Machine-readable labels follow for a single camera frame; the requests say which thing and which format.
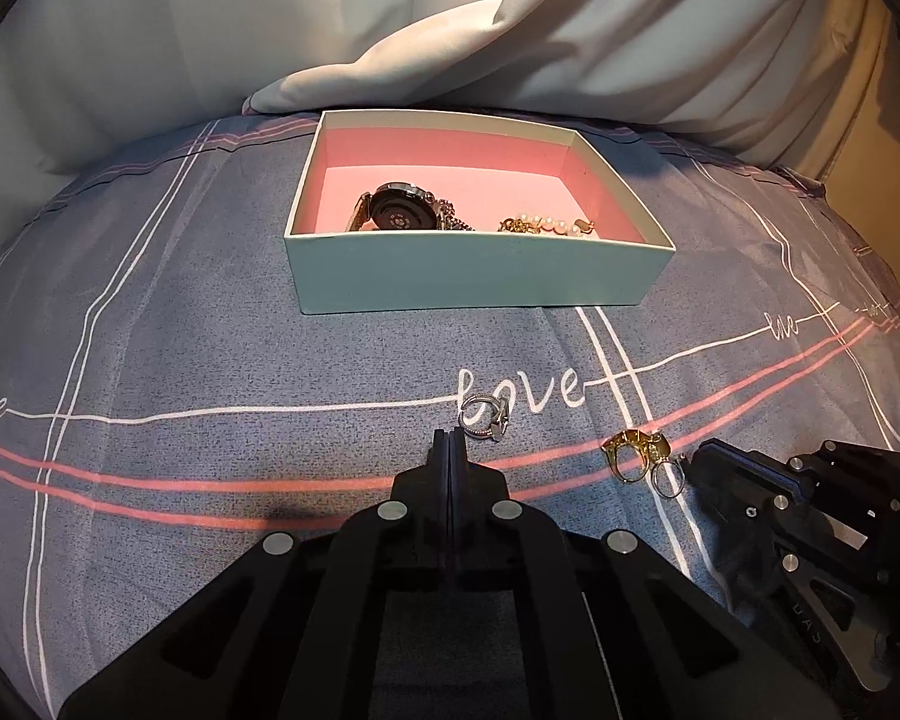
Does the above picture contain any white pearl bracelet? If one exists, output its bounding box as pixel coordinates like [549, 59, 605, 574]
[515, 214, 584, 238]

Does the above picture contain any gold flower brooch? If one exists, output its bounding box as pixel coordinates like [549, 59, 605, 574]
[497, 218, 525, 232]

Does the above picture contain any blue-grey patterned bedsheet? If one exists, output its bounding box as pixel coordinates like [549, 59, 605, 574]
[0, 115, 900, 718]

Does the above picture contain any teal box pink interior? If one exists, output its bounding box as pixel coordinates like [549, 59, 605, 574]
[284, 109, 676, 316]

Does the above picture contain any white curtain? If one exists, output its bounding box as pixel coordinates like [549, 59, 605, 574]
[0, 0, 889, 244]

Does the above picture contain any thin silver hoop ring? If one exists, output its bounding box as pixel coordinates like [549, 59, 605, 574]
[650, 455, 688, 501]

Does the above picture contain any chunky gold ring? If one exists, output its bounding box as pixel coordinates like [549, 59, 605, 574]
[598, 427, 676, 485]

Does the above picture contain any gold strap wristwatch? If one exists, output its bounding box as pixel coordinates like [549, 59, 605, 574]
[347, 182, 452, 231]

